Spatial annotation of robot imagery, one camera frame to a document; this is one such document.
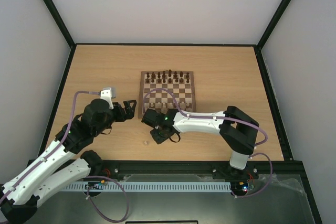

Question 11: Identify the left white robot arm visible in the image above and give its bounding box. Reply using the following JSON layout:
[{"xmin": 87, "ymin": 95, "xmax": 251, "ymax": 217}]
[{"xmin": 1, "ymin": 99, "xmax": 137, "ymax": 223}]

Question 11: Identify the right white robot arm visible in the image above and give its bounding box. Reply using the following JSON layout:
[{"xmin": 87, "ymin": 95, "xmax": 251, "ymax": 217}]
[{"xmin": 142, "ymin": 106, "xmax": 259, "ymax": 178}]

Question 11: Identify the wooden chess board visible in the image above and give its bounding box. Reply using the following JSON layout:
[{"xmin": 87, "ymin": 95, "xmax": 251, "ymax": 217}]
[{"xmin": 138, "ymin": 70, "xmax": 196, "ymax": 119}]

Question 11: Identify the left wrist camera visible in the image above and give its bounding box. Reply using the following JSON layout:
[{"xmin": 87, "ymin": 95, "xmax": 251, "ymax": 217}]
[{"xmin": 100, "ymin": 87, "xmax": 116, "ymax": 110}]

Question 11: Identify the white slotted cable duct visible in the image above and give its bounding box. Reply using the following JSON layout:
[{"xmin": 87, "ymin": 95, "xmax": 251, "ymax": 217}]
[{"xmin": 63, "ymin": 182, "xmax": 232, "ymax": 193}]

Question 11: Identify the black cage frame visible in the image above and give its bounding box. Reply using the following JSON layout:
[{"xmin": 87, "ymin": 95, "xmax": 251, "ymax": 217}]
[{"xmin": 0, "ymin": 0, "xmax": 336, "ymax": 224}]

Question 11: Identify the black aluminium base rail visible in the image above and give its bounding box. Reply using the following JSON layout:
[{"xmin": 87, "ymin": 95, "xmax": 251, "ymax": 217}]
[{"xmin": 91, "ymin": 160, "xmax": 307, "ymax": 182}]

